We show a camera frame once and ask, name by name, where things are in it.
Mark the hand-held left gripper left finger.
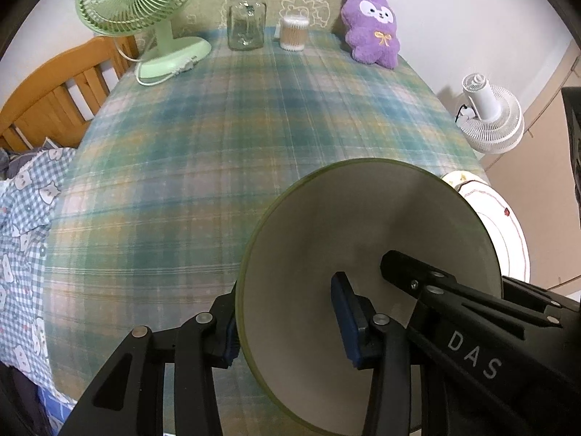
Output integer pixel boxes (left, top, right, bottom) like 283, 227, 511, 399
59, 291, 242, 436

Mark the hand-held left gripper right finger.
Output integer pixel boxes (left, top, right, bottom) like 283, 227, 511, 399
330, 271, 436, 436

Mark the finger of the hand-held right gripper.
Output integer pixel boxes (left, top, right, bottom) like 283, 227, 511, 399
380, 250, 581, 400
501, 277, 581, 334

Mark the white plate with red rim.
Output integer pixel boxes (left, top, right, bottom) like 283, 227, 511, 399
454, 177, 532, 282

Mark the small floral ceramic bowl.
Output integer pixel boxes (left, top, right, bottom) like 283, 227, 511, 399
235, 158, 504, 436

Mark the dark object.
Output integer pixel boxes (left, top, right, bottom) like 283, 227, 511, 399
562, 85, 581, 228

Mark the beige wooden door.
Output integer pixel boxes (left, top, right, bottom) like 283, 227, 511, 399
481, 41, 581, 291

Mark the white standing fan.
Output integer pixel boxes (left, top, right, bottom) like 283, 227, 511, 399
456, 73, 526, 155

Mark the blue printed sheet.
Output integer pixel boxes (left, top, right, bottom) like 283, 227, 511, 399
36, 384, 78, 436

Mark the plaid tablecloth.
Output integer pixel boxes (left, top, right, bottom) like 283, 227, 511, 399
43, 25, 491, 436

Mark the dark cloth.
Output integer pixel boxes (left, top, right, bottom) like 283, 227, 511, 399
0, 363, 50, 436

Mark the blue gingham bear-print cloth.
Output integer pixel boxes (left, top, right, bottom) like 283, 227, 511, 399
0, 145, 78, 375

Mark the grey cloth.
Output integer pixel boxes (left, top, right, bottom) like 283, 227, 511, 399
0, 148, 41, 182

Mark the purple plush toy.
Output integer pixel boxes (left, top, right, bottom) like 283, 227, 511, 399
340, 0, 401, 70

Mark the cotton swab container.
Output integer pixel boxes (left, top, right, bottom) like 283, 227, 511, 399
278, 16, 309, 52

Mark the glass jar with black lid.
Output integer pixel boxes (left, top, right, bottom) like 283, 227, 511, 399
227, 0, 266, 52

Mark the white fan cable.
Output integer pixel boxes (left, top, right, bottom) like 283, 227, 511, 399
135, 57, 197, 88

